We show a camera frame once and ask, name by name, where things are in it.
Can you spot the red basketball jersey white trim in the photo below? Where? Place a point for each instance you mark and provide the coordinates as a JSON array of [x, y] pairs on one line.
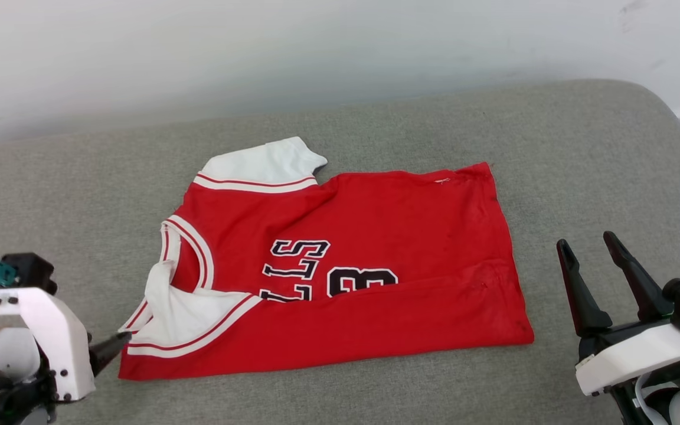
[[375, 236]]

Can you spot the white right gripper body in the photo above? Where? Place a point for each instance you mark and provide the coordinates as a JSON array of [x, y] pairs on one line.
[[635, 354]]

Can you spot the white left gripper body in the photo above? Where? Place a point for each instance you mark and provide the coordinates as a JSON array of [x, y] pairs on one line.
[[59, 342]]

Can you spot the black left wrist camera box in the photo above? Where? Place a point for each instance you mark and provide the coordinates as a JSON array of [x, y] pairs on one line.
[[32, 271]]

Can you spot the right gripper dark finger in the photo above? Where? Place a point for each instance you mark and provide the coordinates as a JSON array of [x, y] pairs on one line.
[[585, 307], [641, 283]]

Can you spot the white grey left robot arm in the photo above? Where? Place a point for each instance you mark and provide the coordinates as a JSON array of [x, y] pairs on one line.
[[3, 378]]

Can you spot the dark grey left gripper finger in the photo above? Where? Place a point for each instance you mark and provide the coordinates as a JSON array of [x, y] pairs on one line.
[[107, 351]]

